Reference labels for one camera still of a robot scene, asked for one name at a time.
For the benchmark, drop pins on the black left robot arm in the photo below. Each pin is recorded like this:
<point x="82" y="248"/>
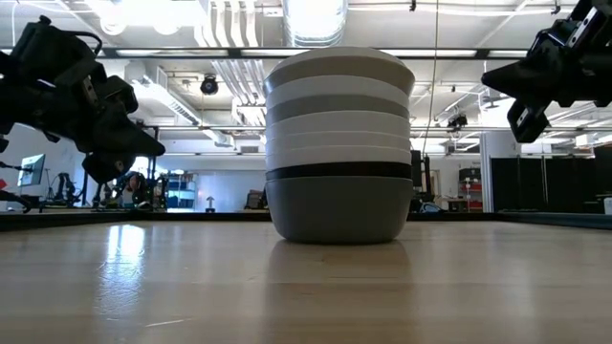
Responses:
<point x="7" y="95"/>

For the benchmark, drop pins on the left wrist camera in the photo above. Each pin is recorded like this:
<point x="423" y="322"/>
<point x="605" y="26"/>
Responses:
<point x="48" y="52"/>

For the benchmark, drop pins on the dark grey bowl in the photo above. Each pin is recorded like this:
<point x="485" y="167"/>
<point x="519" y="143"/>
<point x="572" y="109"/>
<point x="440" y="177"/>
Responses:
<point x="339" y="210"/>

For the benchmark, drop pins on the black background robot arm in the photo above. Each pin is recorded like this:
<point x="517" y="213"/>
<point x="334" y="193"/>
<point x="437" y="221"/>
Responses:
<point x="14" y="198"/>

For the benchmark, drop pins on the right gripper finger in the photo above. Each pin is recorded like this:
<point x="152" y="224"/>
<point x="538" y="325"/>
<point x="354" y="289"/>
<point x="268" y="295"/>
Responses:
<point x="526" y="76"/>

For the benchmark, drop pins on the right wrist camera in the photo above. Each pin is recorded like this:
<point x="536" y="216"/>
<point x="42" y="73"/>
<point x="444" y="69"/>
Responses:
<point x="593" y="19"/>

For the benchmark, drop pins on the large beige bowl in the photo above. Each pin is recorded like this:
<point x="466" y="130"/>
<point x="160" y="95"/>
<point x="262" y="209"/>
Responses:
<point x="334" y="67"/>

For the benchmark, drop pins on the equipment rack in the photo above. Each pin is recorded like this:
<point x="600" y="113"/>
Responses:
<point x="471" y="191"/>

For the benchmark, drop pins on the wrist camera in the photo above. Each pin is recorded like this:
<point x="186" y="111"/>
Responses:
<point x="593" y="19"/>
<point x="48" y="52"/>

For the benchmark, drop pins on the blue storage shelf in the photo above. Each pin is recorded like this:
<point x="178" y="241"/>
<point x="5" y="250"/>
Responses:
<point x="181" y="191"/>

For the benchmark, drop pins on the black partition panel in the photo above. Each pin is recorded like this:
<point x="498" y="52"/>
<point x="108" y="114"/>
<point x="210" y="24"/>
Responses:
<point x="550" y="184"/>

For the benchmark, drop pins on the computer monitor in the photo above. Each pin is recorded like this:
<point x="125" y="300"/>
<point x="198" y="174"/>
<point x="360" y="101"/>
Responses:
<point x="32" y="169"/>

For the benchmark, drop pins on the black bowl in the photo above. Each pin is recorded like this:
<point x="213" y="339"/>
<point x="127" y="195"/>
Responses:
<point x="339" y="171"/>

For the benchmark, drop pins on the black hanging camera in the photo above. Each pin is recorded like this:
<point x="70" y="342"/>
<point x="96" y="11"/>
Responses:
<point x="458" y="120"/>
<point x="209" y="85"/>

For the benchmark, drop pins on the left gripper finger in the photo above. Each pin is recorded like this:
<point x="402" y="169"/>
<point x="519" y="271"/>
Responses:
<point x="129" y="136"/>

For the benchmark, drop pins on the red bar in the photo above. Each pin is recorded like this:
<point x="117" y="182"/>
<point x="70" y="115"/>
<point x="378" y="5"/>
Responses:
<point x="2" y="184"/>

